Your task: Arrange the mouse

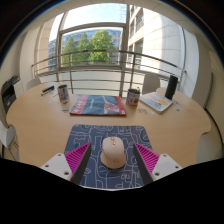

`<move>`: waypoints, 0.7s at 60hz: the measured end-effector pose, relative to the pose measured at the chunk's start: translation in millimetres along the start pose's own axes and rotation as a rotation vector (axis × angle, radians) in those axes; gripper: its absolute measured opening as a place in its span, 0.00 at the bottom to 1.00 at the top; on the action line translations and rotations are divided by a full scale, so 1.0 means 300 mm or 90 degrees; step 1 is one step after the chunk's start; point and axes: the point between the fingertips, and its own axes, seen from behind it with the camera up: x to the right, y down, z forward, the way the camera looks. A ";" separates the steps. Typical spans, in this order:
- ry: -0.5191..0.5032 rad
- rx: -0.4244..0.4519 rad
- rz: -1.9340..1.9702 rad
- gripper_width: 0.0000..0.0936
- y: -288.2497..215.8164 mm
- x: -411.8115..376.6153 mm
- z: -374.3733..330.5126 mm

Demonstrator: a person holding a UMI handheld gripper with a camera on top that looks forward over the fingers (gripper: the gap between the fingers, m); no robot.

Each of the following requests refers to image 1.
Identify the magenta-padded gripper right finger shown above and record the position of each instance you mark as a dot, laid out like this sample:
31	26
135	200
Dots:
148	159

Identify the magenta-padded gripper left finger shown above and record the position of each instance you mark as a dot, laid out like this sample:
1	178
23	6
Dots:
76	158

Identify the beige computer mouse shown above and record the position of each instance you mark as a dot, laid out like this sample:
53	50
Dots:
113	153

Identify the dark blue patterned mouse pad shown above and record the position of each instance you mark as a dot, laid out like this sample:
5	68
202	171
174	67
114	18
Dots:
93	136

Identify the red and blue magazine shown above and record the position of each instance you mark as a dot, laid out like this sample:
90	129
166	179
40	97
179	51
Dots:
98	105

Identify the light blue open booklet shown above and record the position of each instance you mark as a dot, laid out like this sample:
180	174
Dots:
156	101

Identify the white pot with small plant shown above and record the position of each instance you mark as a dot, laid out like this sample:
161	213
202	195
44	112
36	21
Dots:
132	98

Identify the printed metal can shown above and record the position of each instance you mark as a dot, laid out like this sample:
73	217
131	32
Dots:
63	92

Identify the black and blue stapler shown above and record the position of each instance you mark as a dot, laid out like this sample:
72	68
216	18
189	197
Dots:
47	90

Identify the black cylindrical speaker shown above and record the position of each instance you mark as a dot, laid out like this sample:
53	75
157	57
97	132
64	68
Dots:
171	87

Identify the black and white printer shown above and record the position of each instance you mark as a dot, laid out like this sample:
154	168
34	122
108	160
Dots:
9	95

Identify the metal balcony railing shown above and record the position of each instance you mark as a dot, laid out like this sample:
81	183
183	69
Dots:
100	52

